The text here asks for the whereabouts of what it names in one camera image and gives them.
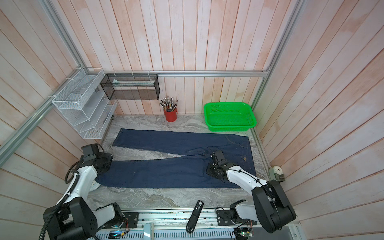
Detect white wire mesh shelf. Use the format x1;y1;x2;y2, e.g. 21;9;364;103
52;68;117;140

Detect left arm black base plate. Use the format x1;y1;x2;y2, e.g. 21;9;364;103
123;212;139;229

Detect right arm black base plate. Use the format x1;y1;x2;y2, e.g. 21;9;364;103
215;208;258;226

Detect white round clock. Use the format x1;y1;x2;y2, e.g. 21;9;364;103
90;181;101;192

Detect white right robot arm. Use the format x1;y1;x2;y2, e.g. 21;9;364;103
207;151;297;233

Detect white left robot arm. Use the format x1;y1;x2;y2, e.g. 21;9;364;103
39;144;129;240

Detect green plastic basket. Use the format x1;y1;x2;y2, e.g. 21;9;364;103
204;102;257;132

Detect dark blue denim trousers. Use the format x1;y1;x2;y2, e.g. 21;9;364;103
96;129;256;189

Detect red metal pencil bucket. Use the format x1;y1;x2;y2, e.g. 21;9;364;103
164;109;178;123

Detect black wire mesh basket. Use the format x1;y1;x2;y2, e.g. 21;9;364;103
101;73;160;101

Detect aluminium frame rail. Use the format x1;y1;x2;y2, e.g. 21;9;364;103
1;1;308;166

